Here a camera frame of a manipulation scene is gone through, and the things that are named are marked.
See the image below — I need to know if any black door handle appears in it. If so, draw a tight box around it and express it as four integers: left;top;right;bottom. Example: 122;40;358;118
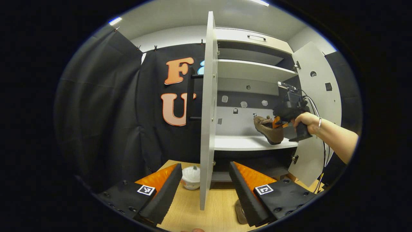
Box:
187;67;204;121

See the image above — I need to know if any white cabinet drawer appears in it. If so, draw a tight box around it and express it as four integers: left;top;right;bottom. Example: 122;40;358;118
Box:
215;28;294;53

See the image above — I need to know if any brown fuzzy shoe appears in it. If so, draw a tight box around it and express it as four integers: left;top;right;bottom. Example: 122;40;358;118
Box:
254;116;285;145
235;199;248;225

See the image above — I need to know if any white lidded container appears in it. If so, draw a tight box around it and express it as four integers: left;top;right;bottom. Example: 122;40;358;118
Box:
181;165;201;190

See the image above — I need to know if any black backdrop cloth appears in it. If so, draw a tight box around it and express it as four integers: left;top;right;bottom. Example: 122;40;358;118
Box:
54;29;362;194

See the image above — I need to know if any white cabinet door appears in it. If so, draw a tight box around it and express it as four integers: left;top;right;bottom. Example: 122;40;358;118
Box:
287;41;342;187
200;11;218;210

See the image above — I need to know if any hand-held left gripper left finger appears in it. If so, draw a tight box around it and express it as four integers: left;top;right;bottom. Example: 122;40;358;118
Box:
97;163;183;226

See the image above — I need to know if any white shoe cabinet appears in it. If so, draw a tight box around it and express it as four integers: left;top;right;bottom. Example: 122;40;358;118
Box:
212;28;300;182

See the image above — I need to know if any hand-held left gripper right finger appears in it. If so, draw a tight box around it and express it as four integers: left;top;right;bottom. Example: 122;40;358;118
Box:
229;161;317;227

